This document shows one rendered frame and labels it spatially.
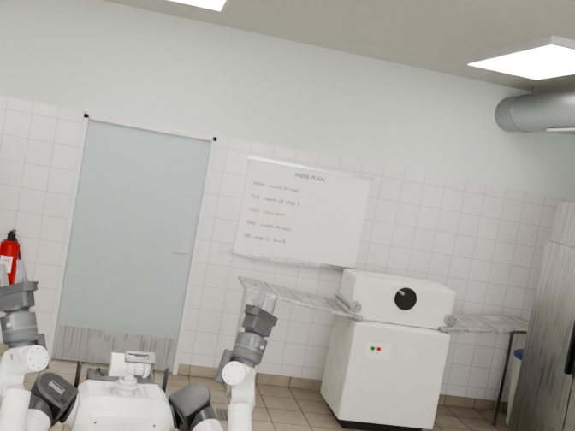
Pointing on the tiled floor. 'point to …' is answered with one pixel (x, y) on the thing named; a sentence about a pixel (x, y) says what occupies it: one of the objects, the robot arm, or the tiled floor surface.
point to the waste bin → (513, 380)
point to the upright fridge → (550, 339)
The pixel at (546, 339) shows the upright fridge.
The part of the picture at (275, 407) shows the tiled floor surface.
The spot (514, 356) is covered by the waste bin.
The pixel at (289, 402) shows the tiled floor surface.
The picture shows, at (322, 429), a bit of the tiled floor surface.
